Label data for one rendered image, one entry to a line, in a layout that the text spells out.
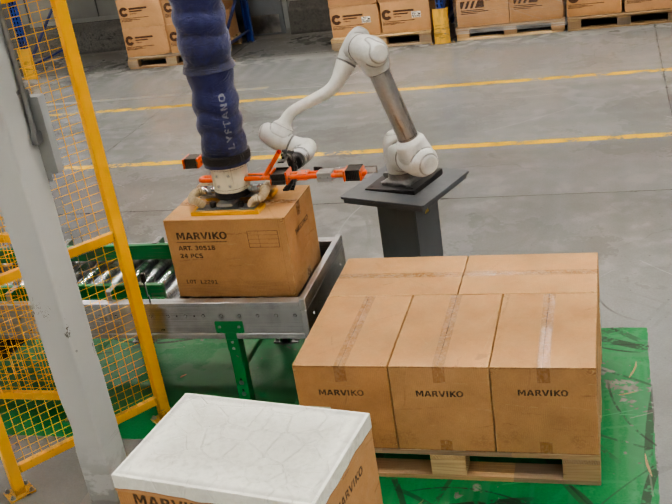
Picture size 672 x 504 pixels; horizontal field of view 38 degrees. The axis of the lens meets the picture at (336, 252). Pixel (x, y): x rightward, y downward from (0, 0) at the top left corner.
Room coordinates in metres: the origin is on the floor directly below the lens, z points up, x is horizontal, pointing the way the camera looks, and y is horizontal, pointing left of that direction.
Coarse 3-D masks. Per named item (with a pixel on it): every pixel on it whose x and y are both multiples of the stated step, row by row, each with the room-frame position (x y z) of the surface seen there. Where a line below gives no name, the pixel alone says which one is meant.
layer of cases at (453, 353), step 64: (448, 256) 4.20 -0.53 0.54; (512, 256) 4.09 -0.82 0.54; (576, 256) 3.98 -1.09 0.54; (320, 320) 3.76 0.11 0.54; (384, 320) 3.66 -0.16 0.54; (448, 320) 3.58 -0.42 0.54; (512, 320) 3.49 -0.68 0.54; (576, 320) 3.41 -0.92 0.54; (320, 384) 3.38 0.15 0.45; (384, 384) 3.29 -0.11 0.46; (448, 384) 3.22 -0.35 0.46; (512, 384) 3.14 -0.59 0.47; (576, 384) 3.07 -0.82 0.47; (448, 448) 3.22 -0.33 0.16; (512, 448) 3.15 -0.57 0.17; (576, 448) 3.07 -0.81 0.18
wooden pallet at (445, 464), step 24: (600, 360) 3.74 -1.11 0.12; (600, 384) 3.52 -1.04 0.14; (600, 408) 3.35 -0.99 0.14; (600, 432) 3.22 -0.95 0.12; (432, 456) 3.24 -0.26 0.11; (456, 456) 3.21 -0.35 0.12; (504, 456) 3.15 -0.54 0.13; (528, 456) 3.12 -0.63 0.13; (552, 456) 3.10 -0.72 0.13; (576, 456) 3.07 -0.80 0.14; (600, 456) 3.10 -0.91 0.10; (480, 480) 3.19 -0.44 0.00; (504, 480) 3.16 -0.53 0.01; (528, 480) 3.13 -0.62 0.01; (552, 480) 3.10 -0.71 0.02; (576, 480) 3.07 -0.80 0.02; (600, 480) 3.04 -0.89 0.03
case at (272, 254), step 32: (288, 192) 4.32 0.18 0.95; (192, 224) 4.15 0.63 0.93; (224, 224) 4.10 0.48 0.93; (256, 224) 4.05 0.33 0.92; (288, 224) 4.04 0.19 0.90; (192, 256) 4.17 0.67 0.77; (224, 256) 4.11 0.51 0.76; (256, 256) 4.06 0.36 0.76; (288, 256) 4.01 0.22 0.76; (320, 256) 4.37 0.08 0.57; (192, 288) 4.18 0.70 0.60; (224, 288) 4.12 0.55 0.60; (256, 288) 4.07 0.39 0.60; (288, 288) 4.02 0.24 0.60
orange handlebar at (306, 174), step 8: (200, 160) 4.60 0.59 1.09; (208, 176) 4.33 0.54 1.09; (248, 176) 4.23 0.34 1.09; (256, 176) 4.22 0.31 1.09; (264, 176) 4.20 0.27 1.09; (288, 176) 4.16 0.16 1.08; (296, 176) 4.15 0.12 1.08; (304, 176) 4.14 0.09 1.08; (312, 176) 4.12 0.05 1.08; (336, 176) 4.09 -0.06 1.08
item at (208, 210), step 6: (210, 204) 4.21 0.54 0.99; (240, 204) 4.16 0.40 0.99; (246, 204) 4.18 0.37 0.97; (258, 204) 4.17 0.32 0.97; (264, 204) 4.17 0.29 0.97; (198, 210) 4.20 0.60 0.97; (204, 210) 4.19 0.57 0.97; (210, 210) 4.18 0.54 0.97; (216, 210) 4.17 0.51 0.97; (222, 210) 4.17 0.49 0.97; (228, 210) 4.16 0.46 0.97; (234, 210) 4.14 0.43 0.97; (240, 210) 4.13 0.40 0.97; (246, 210) 4.12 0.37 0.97; (252, 210) 4.11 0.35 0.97; (258, 210) 4.10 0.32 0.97
